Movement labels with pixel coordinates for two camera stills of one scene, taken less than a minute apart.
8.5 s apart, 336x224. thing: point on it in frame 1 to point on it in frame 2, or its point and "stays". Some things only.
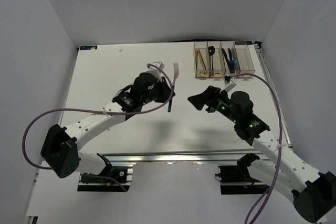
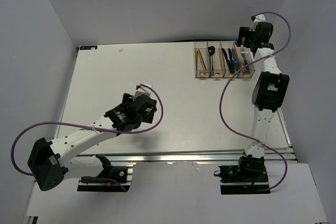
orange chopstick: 204,66 stays
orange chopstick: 196,59 stays
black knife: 228,61 stays
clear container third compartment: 231,62 stays
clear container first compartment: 201,59 stays
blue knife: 232,62 stays
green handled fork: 175,71 to 245,61
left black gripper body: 155,94 to 147,118
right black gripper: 206,97 to 244,32
